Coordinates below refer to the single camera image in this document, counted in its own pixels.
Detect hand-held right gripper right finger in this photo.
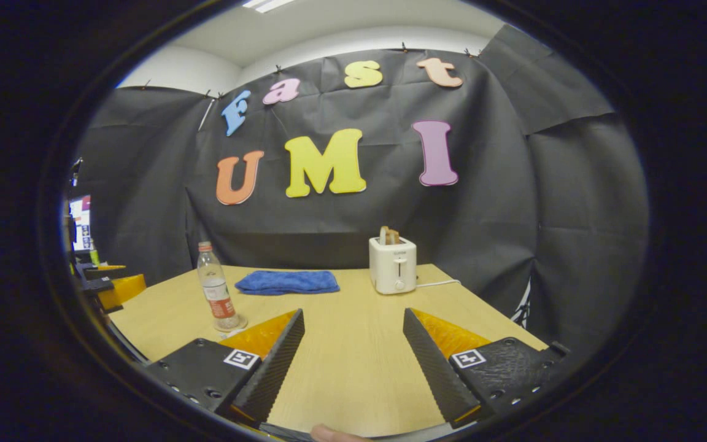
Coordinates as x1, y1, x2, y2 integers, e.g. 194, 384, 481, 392
403, 308, 554, 429

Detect round wooden coaster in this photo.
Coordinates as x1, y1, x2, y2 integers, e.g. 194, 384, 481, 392
214, 314, 249, 333

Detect metal stand legs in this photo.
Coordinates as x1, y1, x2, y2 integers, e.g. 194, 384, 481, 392
511, 279, 532, 326

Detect clear plastic water bottle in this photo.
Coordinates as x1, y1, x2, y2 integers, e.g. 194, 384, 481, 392
197, 241, 242, 331

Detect computer monitor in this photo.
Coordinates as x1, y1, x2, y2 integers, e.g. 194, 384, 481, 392
69, 195, 93, 252

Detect white toaster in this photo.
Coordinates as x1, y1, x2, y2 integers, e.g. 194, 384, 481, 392
369, 236, 417, 295

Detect ceiling light panel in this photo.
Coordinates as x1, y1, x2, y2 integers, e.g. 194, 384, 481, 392
242, 0, 296, 14

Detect blue folded towel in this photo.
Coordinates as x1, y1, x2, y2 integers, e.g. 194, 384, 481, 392
234, 270, 341, 296

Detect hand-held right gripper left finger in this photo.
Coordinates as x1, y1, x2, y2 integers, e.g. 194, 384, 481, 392
144, 308, 306, 427

